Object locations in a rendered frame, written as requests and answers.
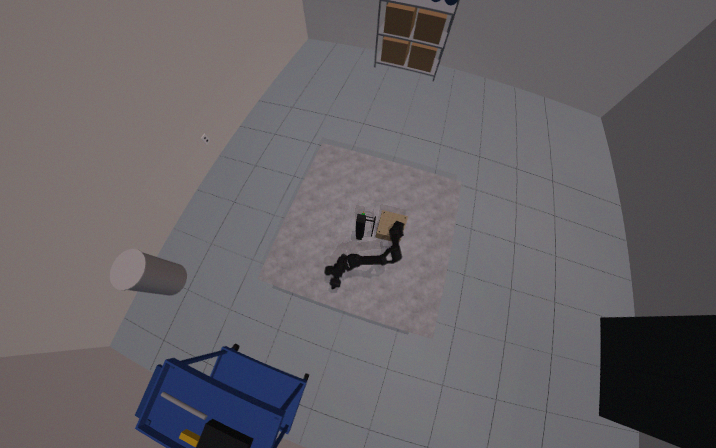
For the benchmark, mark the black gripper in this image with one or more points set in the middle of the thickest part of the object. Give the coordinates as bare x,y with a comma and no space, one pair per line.
335,282

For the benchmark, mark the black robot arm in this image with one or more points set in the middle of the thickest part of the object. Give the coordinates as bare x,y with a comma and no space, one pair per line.
355,260

